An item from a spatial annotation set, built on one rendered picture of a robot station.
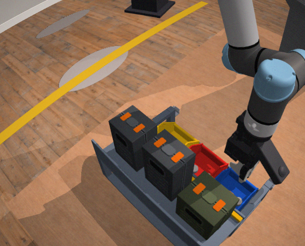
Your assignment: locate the olive green tool case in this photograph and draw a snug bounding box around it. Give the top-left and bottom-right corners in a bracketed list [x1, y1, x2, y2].
[176, 171, 240, 240]

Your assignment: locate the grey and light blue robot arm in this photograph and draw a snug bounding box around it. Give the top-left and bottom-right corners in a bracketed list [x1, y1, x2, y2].
[217, 0, 305, 185]

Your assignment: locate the yellow flat bar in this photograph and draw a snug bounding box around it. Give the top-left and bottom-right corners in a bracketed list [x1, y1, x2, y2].
[231, 211, 243, 223]

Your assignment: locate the blue bin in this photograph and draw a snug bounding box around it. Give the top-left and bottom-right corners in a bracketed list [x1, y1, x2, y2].
[215, 167, 259, 211]

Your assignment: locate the dark grey metal shelf rack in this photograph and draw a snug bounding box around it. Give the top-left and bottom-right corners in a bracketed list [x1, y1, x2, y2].
[91, 106, 275, 246]

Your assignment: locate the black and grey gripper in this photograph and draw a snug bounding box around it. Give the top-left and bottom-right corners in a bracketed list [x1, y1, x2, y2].
[224, 110, 272, 183]

